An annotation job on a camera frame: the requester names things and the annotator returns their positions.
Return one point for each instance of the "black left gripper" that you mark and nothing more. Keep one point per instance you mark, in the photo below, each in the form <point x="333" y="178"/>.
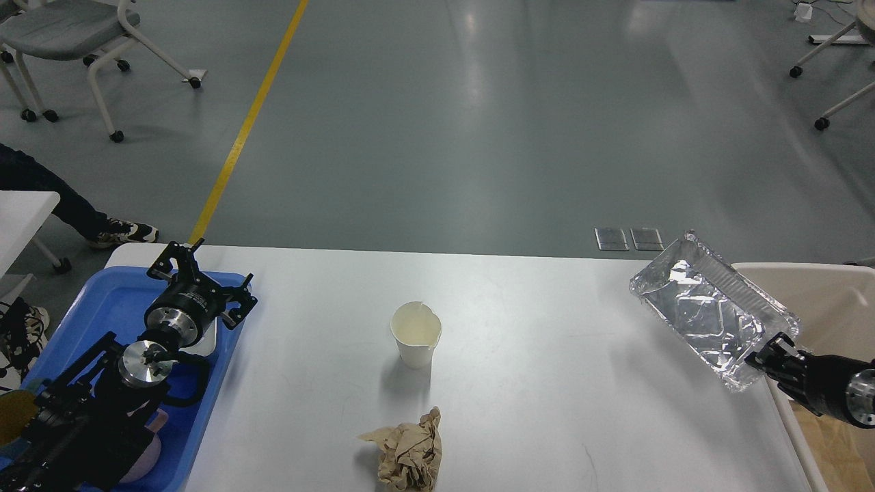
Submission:
<point x="179" y="316"/>

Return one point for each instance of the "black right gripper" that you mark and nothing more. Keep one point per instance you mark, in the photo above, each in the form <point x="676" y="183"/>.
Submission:
<point x="818" y="382"/>

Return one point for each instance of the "aluminium foil tray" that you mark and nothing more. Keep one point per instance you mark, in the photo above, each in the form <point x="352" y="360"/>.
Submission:
<point x="720" y="313"/>

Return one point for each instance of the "white paper cup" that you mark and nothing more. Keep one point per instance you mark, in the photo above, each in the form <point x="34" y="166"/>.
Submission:
<point x="417" y="331"/>

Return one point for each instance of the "dark blue mug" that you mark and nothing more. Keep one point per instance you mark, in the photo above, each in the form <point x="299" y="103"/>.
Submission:
<point x="17" y="410"/>

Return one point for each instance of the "brown paper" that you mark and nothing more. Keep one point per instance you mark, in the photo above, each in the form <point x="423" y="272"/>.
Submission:
<point x="410" y="453"/>

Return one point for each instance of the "stainless steel rectangular tin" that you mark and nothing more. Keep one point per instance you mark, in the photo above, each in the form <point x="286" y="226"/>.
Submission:
<point x="206" y="345"/>

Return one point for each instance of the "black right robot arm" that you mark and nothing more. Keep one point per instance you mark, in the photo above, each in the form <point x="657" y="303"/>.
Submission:
<point x="860" y="393"/>

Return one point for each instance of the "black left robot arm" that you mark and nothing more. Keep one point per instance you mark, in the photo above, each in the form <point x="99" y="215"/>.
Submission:
<point x="122" y="394"/>

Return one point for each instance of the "blue plastic tray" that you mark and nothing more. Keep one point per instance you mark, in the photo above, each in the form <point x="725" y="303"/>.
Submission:
<point x="115" y="300"/>

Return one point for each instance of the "beige plastic bin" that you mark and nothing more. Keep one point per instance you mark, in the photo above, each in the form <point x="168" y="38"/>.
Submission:
<point x="835" y="304"/>

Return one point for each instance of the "right metal floor plate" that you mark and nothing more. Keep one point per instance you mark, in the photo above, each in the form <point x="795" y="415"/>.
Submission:
<point x="647" y="239"/>

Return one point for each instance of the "metal floor plate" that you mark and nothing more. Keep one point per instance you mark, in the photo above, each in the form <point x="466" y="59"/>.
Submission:
<point x="611" y="239"/>
<point x="647" y="239"/>

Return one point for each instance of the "person in dark trousers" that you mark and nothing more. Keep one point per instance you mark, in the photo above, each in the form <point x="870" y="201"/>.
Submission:
<point x="24" y="326"/>

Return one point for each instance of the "white side table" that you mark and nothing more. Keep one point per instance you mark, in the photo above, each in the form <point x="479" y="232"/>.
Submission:
<point x="23" y="213"/>

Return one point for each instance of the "left metal floor plate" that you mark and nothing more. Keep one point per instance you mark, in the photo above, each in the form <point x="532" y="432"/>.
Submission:
<point x="611" y="239"/>

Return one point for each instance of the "white chair base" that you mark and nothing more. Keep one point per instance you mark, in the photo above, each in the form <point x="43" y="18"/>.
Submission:
<point x="837" y="56"/>

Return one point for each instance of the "grey office chair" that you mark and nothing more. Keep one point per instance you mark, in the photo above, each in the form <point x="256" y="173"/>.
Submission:
<point x="70" y="30"/>

